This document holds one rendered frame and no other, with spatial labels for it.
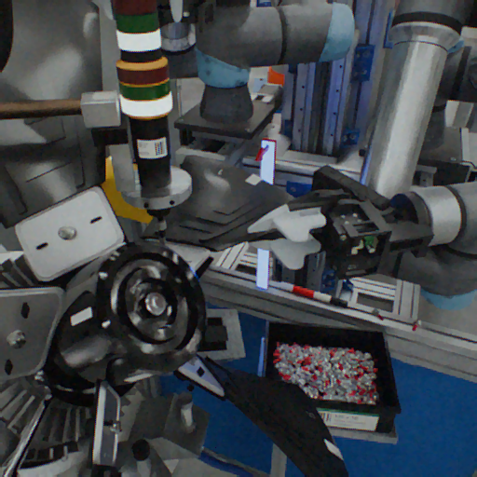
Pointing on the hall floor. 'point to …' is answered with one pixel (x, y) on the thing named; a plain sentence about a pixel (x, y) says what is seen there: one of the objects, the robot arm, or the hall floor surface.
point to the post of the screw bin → (278, 462)
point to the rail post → (151, 388)
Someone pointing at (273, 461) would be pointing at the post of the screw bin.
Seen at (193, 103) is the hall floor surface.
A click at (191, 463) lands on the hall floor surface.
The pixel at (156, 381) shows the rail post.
